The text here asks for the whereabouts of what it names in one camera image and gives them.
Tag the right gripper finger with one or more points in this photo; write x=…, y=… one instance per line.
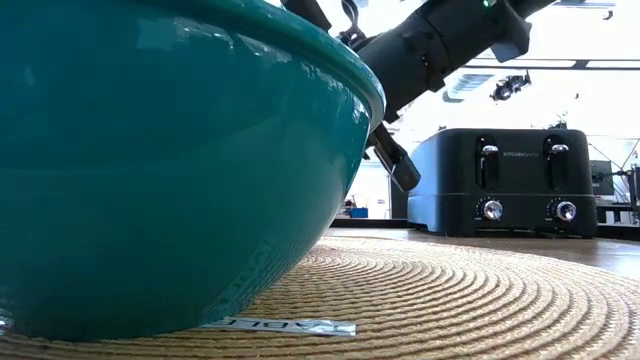
x=310, y=12
x=397, y=165

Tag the black hanging ceiling fixture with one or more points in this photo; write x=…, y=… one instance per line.
x=507, y=87

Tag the round yellow woven placemat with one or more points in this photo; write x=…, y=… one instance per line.
x=450, y=310

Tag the small blue box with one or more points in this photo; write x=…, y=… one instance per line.
x=359, y=213

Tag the black aluminium table frame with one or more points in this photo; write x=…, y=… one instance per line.
x=370, y=223

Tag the teal bowl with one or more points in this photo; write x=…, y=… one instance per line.
x=150, y=175

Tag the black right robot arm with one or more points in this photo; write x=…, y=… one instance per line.
x=530, y=6

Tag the black background monitor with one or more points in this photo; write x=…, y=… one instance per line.
x=602, y=177

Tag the ceiling air vent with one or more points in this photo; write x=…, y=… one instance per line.
x=465, y=85

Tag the black four-slot toaster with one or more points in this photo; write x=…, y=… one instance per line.
x=450, y=175

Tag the black cabinet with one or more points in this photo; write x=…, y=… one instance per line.
x=399, y=205

